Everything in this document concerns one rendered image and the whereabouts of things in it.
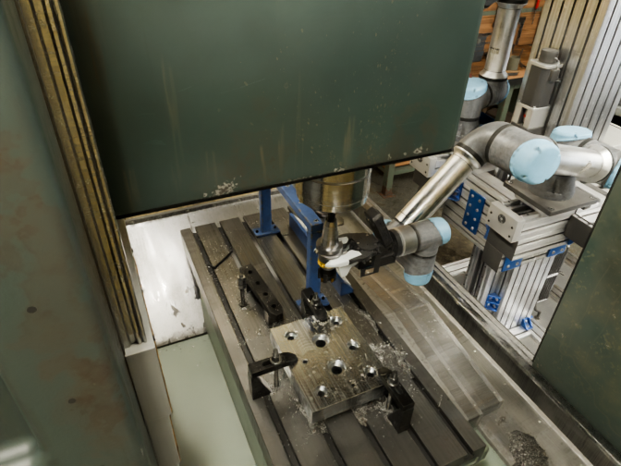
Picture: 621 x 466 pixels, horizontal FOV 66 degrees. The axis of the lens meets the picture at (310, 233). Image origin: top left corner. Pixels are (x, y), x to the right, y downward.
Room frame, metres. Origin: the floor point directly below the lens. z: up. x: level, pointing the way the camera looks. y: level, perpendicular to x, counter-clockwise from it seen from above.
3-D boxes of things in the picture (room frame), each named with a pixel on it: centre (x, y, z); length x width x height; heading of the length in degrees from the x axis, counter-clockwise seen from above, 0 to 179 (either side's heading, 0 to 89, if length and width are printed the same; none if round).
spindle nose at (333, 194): (0.89, -0.04, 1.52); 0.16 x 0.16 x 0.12
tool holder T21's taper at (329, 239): (0.89, -0.05, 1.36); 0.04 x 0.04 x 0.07
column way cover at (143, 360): (0.70, 0.36, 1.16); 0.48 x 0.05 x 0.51; 25
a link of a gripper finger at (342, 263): (0.87, -0.08, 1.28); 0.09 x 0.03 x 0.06; 129
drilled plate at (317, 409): (0.85, -0.06, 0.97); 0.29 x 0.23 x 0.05; 25
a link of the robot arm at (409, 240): (0.98, -0.23, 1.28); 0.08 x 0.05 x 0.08; 26
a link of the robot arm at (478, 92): (1.92, -0.64, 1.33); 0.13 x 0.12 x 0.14; 129
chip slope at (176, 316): (1.48, 0.23, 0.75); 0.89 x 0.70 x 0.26; 115
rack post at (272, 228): (1.53, 0.18, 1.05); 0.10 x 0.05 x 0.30; 115
